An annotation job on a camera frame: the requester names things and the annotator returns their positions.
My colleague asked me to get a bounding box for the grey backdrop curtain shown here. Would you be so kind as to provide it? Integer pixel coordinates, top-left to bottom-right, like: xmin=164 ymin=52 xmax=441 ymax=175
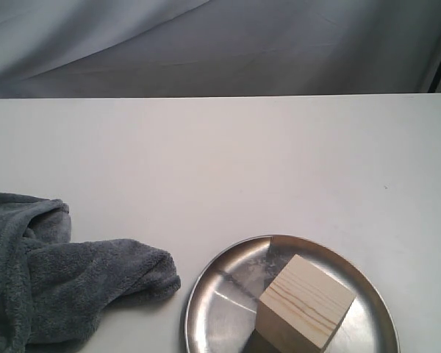
xmin=0 ymin=1 xmax=441 ymax=99

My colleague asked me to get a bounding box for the round stainless steel plate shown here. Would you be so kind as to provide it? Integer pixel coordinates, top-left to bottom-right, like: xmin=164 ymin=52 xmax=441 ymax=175
xmin=184 ymin=235 xmax=401 ymax=352

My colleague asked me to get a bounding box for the light wooden cube block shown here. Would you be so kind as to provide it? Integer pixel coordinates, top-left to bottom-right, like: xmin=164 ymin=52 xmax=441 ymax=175
xmin=255 ymin=254 xmax=356 ymax=352

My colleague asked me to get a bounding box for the grey-blue fleece towel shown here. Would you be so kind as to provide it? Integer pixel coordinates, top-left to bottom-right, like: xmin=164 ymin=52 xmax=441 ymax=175
xmin=0 ymin=193 xmax=181 ymax=352

